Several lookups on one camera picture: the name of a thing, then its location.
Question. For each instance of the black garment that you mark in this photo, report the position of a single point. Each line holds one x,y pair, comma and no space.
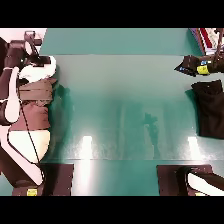
210,110

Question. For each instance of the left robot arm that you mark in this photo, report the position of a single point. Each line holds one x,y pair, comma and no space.
31,115

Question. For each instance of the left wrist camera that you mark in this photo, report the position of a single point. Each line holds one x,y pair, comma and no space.
32,37

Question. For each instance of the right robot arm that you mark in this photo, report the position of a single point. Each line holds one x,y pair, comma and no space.
213,64

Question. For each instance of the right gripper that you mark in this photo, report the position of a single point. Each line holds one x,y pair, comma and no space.
189,65

